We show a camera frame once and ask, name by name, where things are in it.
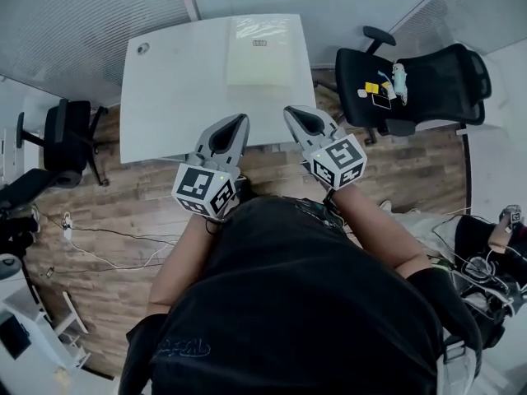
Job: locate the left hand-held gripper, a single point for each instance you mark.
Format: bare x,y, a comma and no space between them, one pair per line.
201,189

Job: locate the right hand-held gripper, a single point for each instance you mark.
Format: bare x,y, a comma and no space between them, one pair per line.
337,161

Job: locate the white item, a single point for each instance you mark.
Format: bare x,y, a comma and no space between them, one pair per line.
259,62

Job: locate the person's left forearm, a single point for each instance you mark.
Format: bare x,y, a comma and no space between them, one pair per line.
181,261

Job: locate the person's right forearm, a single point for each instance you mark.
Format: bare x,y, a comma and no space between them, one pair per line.
374,229

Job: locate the white table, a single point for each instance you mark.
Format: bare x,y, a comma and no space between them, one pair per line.
173,93

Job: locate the yellow packet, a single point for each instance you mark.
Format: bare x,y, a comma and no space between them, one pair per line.
372,88

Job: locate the black phone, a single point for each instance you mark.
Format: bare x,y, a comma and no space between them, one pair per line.
382,100

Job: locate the white bottle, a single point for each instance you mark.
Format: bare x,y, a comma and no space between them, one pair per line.
399,80

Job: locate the person's white shoe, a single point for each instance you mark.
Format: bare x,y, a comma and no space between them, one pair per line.
385,205

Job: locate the black mesh office chair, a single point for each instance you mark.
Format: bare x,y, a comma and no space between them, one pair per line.
432,89

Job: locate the white power adapter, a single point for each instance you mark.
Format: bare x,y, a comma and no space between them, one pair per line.
68,221

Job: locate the person's black shirt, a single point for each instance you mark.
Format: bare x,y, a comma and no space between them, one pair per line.
296,303

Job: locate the white side desk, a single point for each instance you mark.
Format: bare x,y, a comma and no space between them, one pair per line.
498,109

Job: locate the white low shelf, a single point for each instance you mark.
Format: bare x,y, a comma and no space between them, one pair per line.
57,335

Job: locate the black tablet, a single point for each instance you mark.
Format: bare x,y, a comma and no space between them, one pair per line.
14,337

